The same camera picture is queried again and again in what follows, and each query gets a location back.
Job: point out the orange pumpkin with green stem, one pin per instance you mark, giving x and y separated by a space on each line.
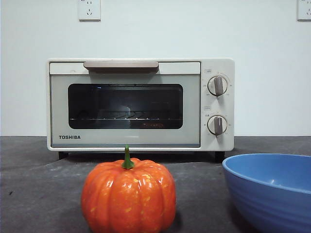
128 194

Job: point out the blue ribbed bowl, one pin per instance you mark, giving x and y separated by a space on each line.
267 208

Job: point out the beige timer knob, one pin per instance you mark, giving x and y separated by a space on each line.
218 125

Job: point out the beige temperature knob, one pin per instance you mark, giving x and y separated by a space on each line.
218 85

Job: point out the cream Toshiba toaster oven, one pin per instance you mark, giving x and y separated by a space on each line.
229 109

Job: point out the white wall socket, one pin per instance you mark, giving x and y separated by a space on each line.
89 11
305 11

